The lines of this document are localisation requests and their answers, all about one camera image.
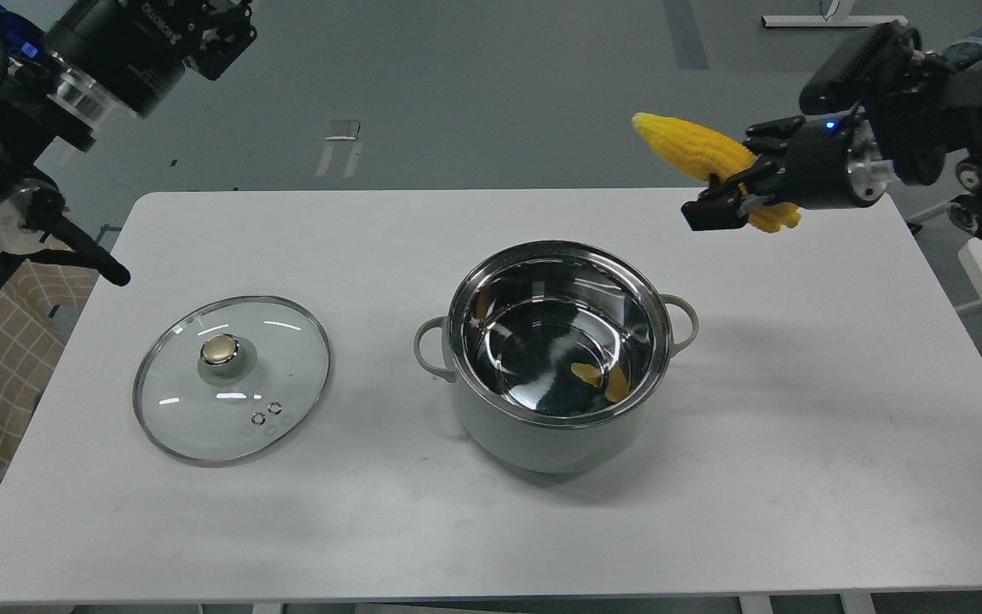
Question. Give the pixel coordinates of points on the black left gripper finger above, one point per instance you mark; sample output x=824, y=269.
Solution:
x=221, y=34

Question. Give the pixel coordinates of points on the glass pot lid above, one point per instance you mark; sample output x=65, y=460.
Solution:
x=232, y=379

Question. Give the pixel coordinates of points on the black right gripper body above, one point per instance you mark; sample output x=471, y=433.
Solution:
x=834, y=163

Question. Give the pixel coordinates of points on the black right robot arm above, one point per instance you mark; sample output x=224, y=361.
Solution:
x=878, y=110

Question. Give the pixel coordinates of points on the yellow corn cob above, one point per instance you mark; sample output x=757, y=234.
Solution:
x=701, y=153

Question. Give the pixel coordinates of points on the grey steel cooking pot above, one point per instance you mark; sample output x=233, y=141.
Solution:
x=552, y=350

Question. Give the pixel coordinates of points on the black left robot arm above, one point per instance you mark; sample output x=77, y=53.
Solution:
x=61, y=83

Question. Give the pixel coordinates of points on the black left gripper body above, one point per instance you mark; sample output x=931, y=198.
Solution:
x=137, y=51

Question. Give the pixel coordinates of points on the white desk foot bar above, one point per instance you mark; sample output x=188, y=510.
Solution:
x=817, y=21

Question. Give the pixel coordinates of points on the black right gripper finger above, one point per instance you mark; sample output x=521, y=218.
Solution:
x=739, y=200
x=777, y=137

